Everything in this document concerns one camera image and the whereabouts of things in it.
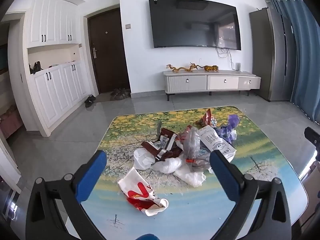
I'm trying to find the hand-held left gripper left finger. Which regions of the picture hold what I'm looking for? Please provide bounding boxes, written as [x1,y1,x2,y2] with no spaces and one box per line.
[25,150,108,240]

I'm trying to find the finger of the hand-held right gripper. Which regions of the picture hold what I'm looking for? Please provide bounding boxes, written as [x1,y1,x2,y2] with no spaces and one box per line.
[304,127,320,160]

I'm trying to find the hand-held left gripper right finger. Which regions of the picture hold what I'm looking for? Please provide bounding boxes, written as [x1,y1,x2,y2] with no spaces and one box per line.
[209,150,293,240]

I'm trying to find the white plastic bag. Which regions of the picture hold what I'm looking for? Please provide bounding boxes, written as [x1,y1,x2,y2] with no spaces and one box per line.
[133,148,153,170]
[174,166,207,187]

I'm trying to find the clear plastic bag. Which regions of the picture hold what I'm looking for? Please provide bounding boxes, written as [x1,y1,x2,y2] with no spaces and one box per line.
[182,127,210,172]

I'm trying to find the red and white paper wrapper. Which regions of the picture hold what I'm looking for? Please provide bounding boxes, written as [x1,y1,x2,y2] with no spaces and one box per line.
[117,167,169,217]

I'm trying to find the purple plastic bag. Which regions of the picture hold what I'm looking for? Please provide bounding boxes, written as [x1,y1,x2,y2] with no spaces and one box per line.
[215,114,239,144]

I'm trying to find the white printed paper packaging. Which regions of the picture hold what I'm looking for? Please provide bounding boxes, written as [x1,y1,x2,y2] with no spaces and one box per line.
[199,126,237,162]

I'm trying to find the crumpled white paper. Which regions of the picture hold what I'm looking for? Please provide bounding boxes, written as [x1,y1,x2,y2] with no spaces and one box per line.
[152,155,183,173]

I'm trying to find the red snack packet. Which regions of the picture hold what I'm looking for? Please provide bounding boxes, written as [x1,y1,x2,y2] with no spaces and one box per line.
[196,109,218,128]

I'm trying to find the black shoes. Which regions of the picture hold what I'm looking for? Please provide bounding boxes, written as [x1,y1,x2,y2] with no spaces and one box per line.
[84,94,96,108]

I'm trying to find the blue curtain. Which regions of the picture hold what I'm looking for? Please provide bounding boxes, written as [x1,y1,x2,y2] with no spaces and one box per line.
[270,0,320,125]

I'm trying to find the brown shoes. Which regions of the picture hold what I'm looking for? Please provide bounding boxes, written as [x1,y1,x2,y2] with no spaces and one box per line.
[110,88,131,99]

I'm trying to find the grey refrigerator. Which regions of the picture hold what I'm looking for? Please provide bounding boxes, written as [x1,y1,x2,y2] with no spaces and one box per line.
[249,7,298,102]

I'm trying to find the white built-in cabinet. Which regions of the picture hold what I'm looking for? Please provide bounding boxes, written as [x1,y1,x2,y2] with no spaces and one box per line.
[24,0,99,137]

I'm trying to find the pink bedding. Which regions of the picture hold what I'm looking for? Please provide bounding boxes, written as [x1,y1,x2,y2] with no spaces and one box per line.
[0,105,23,138]

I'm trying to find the white television stand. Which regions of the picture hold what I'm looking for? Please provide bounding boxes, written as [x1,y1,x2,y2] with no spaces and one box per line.
[163,69,262,101]

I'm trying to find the golden dragon figurine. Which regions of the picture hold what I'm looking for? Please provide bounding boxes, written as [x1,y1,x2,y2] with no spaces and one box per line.
[166,62,204,73]

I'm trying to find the dark brown entrance door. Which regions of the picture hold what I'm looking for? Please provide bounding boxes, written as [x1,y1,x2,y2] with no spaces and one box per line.
[87,7,131,95]

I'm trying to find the black bag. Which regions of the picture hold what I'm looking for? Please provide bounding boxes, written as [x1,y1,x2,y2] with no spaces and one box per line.
[29,61,43,74]

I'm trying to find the television cables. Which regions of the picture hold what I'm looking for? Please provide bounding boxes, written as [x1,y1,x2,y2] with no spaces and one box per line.
[215,46,237,70]

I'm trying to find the black wall television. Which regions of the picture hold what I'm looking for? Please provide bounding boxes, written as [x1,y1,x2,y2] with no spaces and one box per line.
[149,0,242,51]

